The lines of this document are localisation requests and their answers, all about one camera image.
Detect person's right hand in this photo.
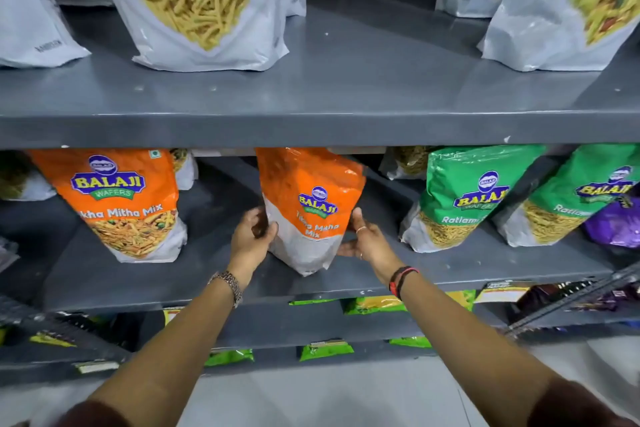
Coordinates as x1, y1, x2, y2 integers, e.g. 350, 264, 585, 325
337, 207, 404, 285

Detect person's left hand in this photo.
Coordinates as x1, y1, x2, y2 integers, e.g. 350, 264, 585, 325
227, 206, 279, 287

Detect small orange snack mix packet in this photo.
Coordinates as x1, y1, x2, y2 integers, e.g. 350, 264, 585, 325
255, 147, 367, 277

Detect person's left forearm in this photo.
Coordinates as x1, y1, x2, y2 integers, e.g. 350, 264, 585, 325
87, 282, 242, 427

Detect person's right forearm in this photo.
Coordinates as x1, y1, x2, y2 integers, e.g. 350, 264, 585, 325
399, 269, 563, 427

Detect red and black wrist threads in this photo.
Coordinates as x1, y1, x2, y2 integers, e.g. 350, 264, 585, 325
388, 266, 420, 300

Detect green and yellow packet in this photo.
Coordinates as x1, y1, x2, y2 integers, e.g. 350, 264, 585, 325
342, 295, 408, 316

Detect white packet of thin noodles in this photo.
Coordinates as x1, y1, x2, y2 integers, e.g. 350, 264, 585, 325
378, 146, 436, 180

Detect green snack packet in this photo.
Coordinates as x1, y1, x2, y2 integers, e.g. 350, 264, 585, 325
495, 143, 640, 247
400, 145, 548, 254

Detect white and yellow packet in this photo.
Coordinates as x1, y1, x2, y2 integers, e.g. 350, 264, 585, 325
474, 281, 536, 304

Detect grey metal shelving unit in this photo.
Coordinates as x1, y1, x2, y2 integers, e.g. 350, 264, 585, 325
0, 0, 640, 387

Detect large orange snack mix packet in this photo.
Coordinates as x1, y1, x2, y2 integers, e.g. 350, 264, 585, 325
27, 149, 188, 264

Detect dark brown packet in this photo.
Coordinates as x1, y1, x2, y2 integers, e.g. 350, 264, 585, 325
515, 282, 596, 315

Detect white flat packet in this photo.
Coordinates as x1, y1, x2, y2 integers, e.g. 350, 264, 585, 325
74, 361, 120, 374

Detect white packet of yellow sticks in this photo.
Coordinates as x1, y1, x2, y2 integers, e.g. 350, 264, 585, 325
85, 0, 291, 73

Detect dark maroon left sleeve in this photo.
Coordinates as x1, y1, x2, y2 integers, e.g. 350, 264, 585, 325
55, 399, 132, 427

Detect dark maroon sleeve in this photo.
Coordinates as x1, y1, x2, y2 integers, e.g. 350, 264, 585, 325
525, 376, 640, 427
55, 399, 132, 427

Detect clear plastic packet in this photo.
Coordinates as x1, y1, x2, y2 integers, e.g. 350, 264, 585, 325
0, 237, 20, 272

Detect purple snack packet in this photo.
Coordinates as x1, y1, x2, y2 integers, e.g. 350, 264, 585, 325
584, 196, 640, 249

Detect dark maroon right sleeve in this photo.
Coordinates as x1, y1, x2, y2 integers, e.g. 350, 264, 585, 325
525, 376, 640, 427

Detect silver chain bracelet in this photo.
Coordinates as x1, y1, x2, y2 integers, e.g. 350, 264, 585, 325
208, 270, 244, 310

